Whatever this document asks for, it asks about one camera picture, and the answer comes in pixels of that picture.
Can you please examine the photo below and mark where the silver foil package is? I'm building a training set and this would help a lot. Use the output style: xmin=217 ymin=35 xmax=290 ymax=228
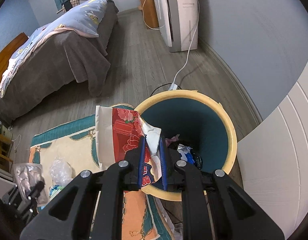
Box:
xmin=14 ymin=163 xmax=49 ymax=207

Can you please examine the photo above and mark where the clear plastic bag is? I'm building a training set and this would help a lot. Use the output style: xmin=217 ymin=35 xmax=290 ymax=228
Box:
xmin=49 ymin=158 xmax=73 ymax=187

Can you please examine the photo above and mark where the blue snack bag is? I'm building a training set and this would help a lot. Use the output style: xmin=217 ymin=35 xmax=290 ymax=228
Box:
xmin=177 ymin=144 xmax=203 ymax=170

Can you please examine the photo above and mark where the red white paper bag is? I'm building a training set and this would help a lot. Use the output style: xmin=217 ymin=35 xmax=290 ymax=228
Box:
xmin=95 ymin=106 xmax=163 ymax=187

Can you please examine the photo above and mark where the pink plastic wrapper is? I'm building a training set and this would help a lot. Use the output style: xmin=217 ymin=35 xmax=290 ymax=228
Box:
xmin=165 ymin=134 xmax=179 ymax=147

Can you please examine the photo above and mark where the teal yellow-rimmed trash bin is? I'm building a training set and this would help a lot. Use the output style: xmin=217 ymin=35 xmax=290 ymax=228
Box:
xmin=133 ymin=89 xmax=238 ymax=202

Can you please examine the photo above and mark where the teal patterned floor mat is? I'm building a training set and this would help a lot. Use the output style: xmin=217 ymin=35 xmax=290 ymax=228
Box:
xmin=29 ymin=115 xmax=174 ymax=239

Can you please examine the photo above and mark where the wooden chair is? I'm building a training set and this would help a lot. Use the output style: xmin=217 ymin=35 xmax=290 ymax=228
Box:
xmin=0 ymin=123 xmax=13 ymax=172

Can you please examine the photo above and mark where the wooden headboard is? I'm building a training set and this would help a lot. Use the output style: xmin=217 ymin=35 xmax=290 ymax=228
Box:
xmin=0 ymin=33 xmax=28 ymax=83

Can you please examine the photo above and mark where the bed with brown cover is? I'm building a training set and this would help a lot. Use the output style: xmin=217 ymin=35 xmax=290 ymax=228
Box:
xmin=0 ymin=0 xmax=118 ymax=124

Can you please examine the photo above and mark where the light blue quilt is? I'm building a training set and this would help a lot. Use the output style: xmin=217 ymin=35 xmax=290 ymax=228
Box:
xmin=0 ymin=0 xmax=112 ymax=98

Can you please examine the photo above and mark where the wooden side cabinet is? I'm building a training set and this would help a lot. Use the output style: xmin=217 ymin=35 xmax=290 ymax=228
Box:
xmin=139 ymin=0 xmax=159 ymax=30

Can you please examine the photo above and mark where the white air purifier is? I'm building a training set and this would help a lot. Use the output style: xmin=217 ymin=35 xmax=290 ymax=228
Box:
xmin=154 ymin=0 xmax=198 ymax=53

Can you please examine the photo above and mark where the white power cable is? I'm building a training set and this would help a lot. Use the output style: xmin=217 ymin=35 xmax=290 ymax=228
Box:
xmin=169 ymin=0 xmax=200 ymax=91

